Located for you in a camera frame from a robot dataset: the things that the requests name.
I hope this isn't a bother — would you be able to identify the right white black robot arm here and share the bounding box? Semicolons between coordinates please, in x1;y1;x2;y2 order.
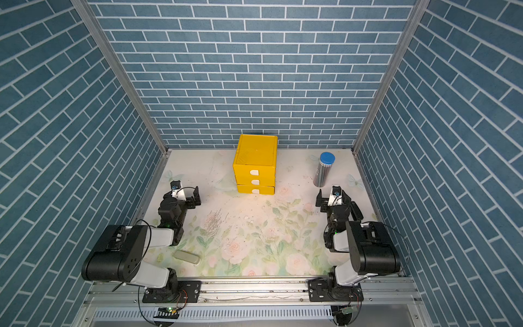
315;185;401;287

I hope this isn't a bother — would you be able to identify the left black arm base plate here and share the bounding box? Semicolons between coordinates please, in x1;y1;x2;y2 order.
142;280;202;304

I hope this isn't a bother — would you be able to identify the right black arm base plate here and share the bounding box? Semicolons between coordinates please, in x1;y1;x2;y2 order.
307;278;364;302

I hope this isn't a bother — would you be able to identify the blue-capped striped cylinder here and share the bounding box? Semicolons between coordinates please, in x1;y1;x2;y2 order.
313;152;335;188

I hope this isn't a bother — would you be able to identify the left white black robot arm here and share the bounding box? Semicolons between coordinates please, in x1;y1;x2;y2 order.
81;180;202;291

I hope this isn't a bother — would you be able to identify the translucent green eraser block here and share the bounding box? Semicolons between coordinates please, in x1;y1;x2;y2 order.
172;250;201;265

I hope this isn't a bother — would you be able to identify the yellow three-drawer cabinet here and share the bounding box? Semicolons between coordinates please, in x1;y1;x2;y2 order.
233;134;278;195

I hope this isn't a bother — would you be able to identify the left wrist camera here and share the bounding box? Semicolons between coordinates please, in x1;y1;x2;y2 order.
170;180;186;201

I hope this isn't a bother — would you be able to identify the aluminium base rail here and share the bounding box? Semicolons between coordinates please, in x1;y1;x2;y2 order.
83;277;422;307

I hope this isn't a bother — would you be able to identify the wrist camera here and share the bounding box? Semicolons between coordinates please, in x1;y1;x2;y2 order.
328;185;343;207
170;180;186;201

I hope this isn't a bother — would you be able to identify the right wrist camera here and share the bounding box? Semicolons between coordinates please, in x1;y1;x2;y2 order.
328;185;343;207

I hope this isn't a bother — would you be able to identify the black stapler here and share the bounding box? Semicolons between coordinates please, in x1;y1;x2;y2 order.
351;201;364;222

